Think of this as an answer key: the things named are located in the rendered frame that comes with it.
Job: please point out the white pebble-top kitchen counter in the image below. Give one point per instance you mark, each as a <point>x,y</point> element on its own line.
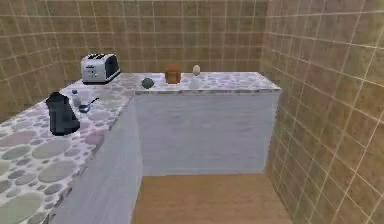
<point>186,130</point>

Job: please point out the pale egg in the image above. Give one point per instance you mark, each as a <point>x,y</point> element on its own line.
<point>196,69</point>

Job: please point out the brown bread loaf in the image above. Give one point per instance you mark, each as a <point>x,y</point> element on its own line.
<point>172,74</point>

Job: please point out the clear salt shaker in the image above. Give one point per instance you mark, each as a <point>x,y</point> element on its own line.
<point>76,98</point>

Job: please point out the silver toaster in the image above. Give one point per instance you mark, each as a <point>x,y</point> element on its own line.
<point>98,68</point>

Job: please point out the dark metal ladle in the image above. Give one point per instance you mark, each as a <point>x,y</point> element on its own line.
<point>85,107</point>

